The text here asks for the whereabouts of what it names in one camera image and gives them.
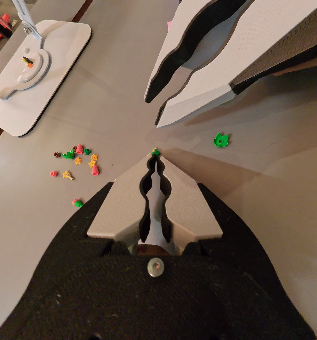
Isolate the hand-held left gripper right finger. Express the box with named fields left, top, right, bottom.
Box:
left=157, top=155, right=224, bottom=243

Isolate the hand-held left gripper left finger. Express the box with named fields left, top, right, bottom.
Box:
left=86, top=154, right=157, bottom=243

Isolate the white book stand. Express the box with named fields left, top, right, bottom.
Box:
left=0, top=0, right=92, bottom=137

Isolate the green toy leaf cup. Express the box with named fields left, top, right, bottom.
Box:
left=213, top=133, right=229, bottom=148

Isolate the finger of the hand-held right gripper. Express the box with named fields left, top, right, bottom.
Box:
left=154, top=0, right=317, bottom=129
left=144, top=0, right=251, bottom=104

